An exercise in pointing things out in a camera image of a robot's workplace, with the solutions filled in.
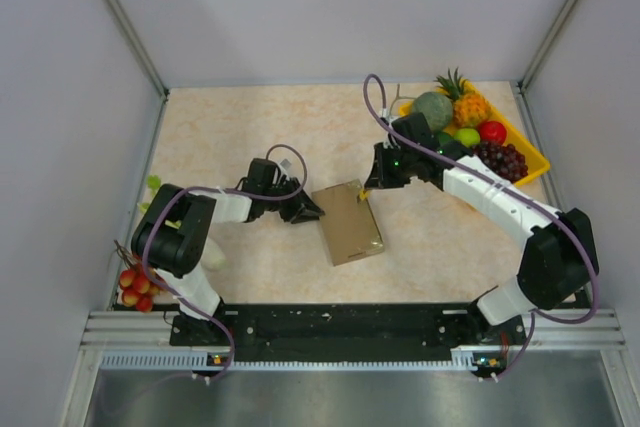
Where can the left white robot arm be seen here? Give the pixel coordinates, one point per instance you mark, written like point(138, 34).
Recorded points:
point(173, 234)

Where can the red lychee bunch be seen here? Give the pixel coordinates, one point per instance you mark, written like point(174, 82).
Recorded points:
point(137, 289)

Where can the green celery stalk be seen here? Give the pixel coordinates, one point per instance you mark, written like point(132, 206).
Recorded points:
point(213, 257)

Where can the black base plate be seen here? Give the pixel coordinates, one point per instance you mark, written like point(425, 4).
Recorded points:
point(345, 332)

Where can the brown cardboard express box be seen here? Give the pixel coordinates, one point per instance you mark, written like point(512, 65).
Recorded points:
point(348, 225)

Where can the green melon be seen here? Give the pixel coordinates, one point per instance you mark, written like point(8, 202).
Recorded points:
point(436, 108)

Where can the pineapple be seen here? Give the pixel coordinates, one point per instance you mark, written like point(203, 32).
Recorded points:
point(470, 108)

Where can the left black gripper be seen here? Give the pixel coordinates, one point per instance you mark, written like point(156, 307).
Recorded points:
point(303, 214)

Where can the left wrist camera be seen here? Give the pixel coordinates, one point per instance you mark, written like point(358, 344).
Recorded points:
point(285, 164)

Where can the light green lime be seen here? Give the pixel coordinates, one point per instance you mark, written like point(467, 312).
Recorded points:
point(469, 137)

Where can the white slotted cable duct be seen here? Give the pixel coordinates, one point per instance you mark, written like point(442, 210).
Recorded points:
point(206, 362)

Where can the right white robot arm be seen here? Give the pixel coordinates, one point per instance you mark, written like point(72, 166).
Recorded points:
point(557, 247)

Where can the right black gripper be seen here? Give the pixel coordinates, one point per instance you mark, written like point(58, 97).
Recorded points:
point(380, 177)

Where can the red apple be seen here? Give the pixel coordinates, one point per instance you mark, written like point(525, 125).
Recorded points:
point(492, 131)

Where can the dark green lime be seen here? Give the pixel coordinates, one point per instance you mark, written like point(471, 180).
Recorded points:
point(444, 138)

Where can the purple grape bunch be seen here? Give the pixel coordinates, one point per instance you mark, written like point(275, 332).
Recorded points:
point(504, 160)

